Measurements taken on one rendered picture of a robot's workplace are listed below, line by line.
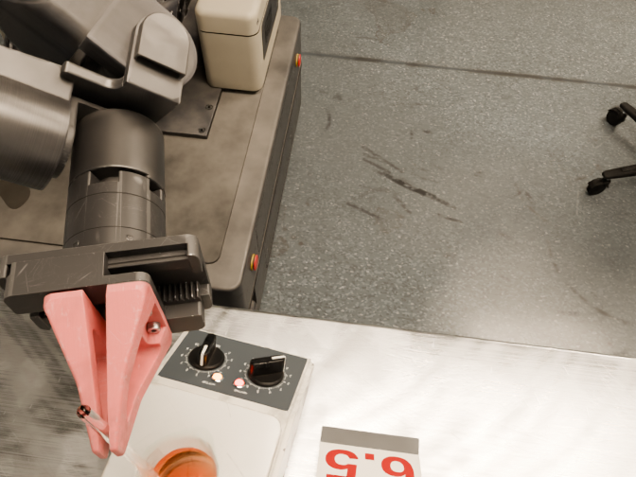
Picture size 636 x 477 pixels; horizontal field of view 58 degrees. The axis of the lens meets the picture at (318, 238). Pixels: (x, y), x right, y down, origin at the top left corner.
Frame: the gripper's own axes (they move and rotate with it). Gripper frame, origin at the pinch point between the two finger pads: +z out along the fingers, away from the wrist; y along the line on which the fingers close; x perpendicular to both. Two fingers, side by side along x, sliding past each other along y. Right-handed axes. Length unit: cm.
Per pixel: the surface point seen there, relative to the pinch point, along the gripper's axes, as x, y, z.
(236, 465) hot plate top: 16.9, 4.6, -1.5
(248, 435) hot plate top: 17.0, 5.7, -3.5
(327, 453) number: 24.3, 12.1, -2.8
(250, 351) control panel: 22.2, 6.3, -12.5
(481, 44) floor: 102, 93, -146
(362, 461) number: 24.1, 14.9, -1.7
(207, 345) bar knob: 19.3, 2.7, -12.4
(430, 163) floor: 101, 61, -96
